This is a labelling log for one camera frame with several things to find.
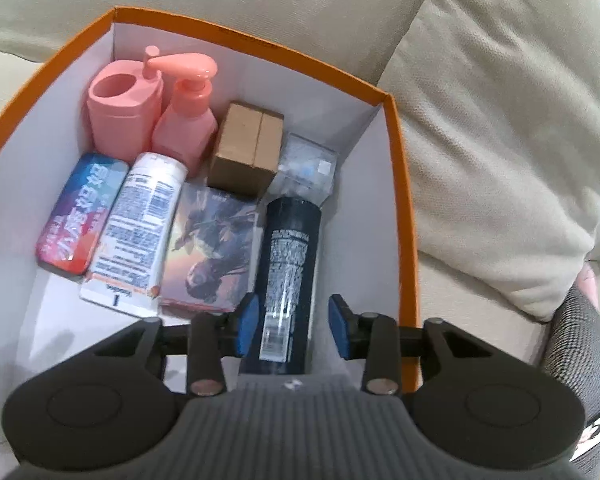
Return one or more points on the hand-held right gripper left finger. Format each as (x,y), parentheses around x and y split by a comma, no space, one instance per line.
(247,327)

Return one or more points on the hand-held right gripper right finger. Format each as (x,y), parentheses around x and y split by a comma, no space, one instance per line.
(340,327)

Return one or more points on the black spray can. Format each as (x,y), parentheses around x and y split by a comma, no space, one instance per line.
(290,260)

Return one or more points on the illustrated card pack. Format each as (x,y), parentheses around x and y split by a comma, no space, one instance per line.
(210,250)

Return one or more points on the white squeeze tube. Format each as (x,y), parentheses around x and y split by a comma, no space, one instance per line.
(135,225)

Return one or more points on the clear plastic box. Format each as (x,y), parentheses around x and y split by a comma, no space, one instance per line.
(305,170)

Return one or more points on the blue and red tin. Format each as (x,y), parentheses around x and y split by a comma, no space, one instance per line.
(80,210)

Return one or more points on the orange cardboard box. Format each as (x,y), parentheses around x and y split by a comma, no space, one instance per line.
(305,75)

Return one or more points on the small brown cardboard box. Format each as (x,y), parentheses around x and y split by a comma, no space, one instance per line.
(240,160)

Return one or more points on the pink pump bottle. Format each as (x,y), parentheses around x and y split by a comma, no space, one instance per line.
(185,135)

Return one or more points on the pink plastic cup holder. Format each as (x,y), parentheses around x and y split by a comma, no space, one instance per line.
(115,130)

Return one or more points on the grey checked cloth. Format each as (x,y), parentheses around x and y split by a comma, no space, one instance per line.
(580,350)

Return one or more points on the beige sofa cushion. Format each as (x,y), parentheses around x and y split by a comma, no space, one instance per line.
(505,135)

